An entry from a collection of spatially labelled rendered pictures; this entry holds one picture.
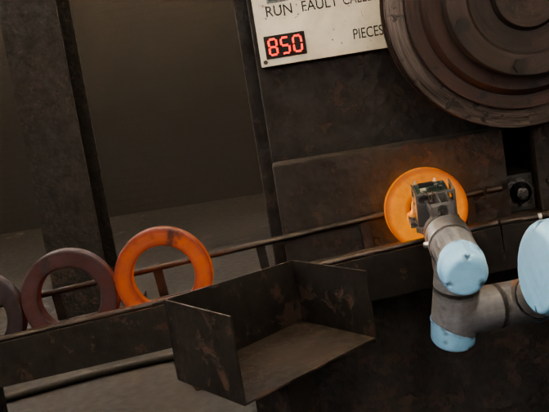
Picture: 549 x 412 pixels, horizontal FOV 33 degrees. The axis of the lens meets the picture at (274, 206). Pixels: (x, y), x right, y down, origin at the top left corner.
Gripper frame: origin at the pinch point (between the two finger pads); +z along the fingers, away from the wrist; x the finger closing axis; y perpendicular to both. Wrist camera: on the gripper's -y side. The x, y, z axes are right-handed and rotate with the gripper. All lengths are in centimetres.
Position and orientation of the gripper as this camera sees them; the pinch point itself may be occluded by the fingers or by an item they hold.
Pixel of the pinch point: (424, 198)
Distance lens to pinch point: 179.4
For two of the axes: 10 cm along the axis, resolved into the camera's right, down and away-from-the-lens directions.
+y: -1.7, -9.0, -4.0
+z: -0.4, -4.0, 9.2
